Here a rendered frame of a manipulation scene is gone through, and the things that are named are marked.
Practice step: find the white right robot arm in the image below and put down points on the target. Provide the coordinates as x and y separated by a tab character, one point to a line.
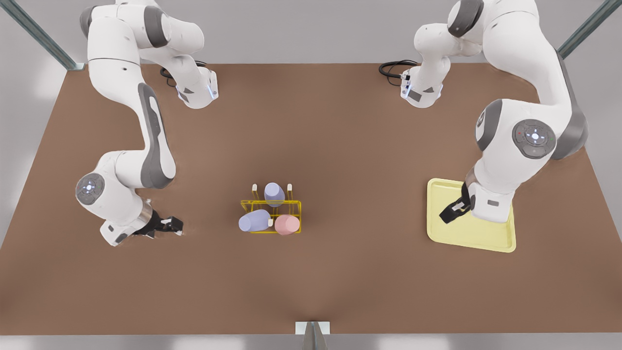
121	121

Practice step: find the large lavender cup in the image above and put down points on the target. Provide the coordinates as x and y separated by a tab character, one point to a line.
254	221

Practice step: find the pink cup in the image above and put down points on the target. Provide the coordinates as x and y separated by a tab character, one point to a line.
286	224

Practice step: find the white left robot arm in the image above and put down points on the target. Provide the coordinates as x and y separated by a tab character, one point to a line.
525	136

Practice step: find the pale yellow tray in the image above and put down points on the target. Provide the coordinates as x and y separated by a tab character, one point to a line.
466	228

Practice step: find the small lavender cup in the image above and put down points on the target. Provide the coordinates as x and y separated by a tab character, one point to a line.
274	193

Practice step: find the silver frame post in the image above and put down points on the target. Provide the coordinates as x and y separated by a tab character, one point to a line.
585	29
39	36
312	335

